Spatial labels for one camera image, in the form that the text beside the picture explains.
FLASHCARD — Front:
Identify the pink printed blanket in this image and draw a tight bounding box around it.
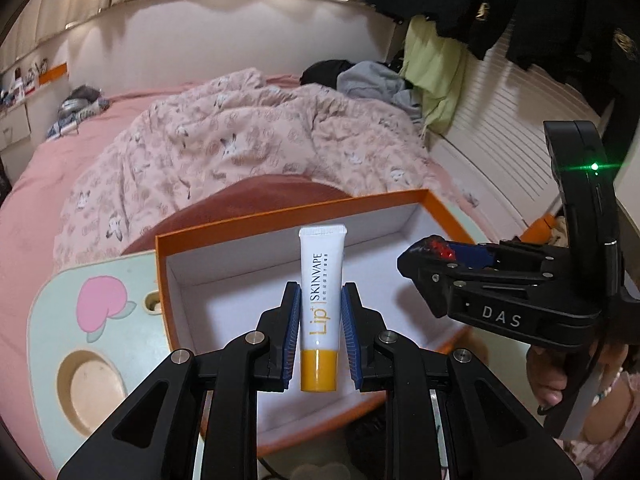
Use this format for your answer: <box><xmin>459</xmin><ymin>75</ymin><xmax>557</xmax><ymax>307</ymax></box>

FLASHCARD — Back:
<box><xmin>52</xmin><ymin>67</ymin><xmax>451</xmax><ymax>276</ymax></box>

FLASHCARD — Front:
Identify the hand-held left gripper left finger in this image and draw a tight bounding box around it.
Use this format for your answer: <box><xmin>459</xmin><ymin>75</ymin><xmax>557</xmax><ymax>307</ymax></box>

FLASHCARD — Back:
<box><xmin>56</xmin><ymin>281</ymin><xmax>302</xmax><ymax>480</ymax></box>

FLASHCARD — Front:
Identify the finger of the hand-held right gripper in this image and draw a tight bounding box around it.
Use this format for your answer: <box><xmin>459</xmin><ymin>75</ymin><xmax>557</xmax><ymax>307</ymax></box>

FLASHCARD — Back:
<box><xmin>397</xmin><ymin>236</ymin><xmax>471</xmax><ymax>318</ymax></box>
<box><xmin>445</xmin><ymin>241</ymin><xmax>556</xmax><ymax>281</ymax></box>

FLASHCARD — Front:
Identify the blue patterned cloth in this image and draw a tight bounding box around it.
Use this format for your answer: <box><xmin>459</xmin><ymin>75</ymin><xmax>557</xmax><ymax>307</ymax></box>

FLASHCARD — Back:
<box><xmin>47</xmin><ymin>100</ymin><xmax>108</xmax><ymax>138</ymax></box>

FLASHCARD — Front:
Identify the black garment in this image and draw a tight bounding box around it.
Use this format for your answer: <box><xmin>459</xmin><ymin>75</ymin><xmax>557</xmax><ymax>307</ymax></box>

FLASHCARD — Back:
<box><xmin>300</xmin><ymin>59</ymin><xmax>361</xmax><ymax>86</ymax></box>

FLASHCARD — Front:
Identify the person's right hand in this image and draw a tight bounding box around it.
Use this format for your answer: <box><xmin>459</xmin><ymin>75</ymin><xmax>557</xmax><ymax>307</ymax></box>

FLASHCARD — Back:
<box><xmin>525</xmin><ymin>347</ymin><xmax>571</xmax><ymax>410</ymax></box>

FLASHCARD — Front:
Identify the white padded headboard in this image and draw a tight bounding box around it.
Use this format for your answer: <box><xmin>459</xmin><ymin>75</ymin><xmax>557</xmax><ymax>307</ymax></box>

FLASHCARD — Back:
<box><xmin>0</xmin><ymin>0</ymin><xmax>401</xmax><ymax>111</ymax></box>

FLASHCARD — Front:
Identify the person's right forearm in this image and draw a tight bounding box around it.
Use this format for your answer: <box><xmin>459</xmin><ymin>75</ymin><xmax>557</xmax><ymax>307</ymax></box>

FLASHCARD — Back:
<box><xmin>570</xmin><ymin>345</ymin><xmax>640</xmax><ymax>443</ymax></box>

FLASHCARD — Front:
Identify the grey fuzzy garment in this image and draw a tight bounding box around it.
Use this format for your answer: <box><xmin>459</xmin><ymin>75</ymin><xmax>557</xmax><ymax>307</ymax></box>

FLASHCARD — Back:
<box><xmin>65</xmin><ymin>85</ymin><xmax>103</xmax><ymax>103</ymax></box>

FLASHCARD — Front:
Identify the small orange shelf box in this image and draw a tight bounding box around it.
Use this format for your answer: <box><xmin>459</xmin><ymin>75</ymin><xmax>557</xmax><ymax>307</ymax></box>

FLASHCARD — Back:
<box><xmin>39</xmin><ymin>62</ymin><xmax>68</xmax><ymax>86</ymax></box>

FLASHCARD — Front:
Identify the white nightstand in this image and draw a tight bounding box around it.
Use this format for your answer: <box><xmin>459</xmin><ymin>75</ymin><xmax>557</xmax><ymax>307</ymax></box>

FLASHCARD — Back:
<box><xmin>0</xmin><ymin>95</ymin><xmax>31</xmax><ymax>151</ymax></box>

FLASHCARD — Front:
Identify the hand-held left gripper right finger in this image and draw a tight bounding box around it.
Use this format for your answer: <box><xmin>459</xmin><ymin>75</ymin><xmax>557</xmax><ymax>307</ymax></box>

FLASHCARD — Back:
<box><xmin>341</xmin><ymin>282</ymin><xmax>581</xmax><ymax>480</ymax></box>

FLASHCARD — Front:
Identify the clutter of small bottles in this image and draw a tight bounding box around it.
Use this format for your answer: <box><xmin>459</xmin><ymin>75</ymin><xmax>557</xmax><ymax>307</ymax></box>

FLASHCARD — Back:
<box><xmin>0</xmin><ymin>57</ymin><xmax>48</xmax><ymax>101</ymax></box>

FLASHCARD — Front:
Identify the light green lap table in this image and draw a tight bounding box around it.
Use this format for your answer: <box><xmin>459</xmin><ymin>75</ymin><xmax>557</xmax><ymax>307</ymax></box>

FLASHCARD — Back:
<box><xmin>27</xmin><ymin>251</ymin><xmax>396</xmax><ymax>480</ymax></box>

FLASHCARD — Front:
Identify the orange bottle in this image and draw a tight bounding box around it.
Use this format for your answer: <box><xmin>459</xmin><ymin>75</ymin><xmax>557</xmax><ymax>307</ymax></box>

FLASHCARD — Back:
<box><xmin>522</xmin><ymin>212</ymin><xmax>556</xmax><ymax>243</ymax></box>

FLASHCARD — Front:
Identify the pink bed sheet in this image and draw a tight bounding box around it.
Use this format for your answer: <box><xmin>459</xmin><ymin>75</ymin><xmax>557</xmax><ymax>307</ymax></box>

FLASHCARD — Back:
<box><xmin>0</xmin><ymin>74</ymin><xmax>496</xmax><ymax>478</ymax></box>

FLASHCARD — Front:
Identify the yellow-green garment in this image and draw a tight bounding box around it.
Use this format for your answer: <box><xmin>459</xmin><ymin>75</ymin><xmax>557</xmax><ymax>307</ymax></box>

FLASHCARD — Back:
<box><xmin>402</xmin><ymin>15</ymin><xmax>468</xmax><ymax>136</ymax></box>

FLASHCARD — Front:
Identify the orange cardboard box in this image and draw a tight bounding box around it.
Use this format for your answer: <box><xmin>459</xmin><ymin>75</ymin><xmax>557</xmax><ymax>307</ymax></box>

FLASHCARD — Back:
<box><xmin>155</xmin><ymin>189</ymin><xmax>476</xmax><ymax>458</ymax></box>

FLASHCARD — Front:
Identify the white orange lip balm tube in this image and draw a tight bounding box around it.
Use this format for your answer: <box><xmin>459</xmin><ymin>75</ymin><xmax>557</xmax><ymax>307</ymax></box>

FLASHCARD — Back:
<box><xmin>298</xmin><ymin>225</ymin><xmax>348</xmax><ymax>393</ymax></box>

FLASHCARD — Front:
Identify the beaded bracelet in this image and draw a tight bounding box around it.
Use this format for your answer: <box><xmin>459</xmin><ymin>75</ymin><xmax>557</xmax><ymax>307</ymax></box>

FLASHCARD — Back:
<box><xmin>592</xmin><ymin>366</ymin><xmax>626</xmax><ymax>401</ymax></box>

